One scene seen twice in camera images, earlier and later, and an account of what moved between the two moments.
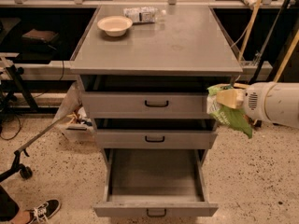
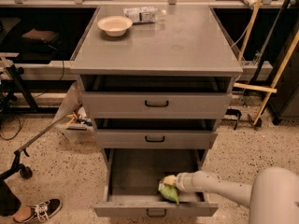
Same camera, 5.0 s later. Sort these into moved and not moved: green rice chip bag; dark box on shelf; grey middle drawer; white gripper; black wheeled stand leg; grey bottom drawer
Moved: green rice chip bag; white gripper
Not moved: dark box on shelf; black wheeled stand leg; grey middle drawer; grey bottom drawer
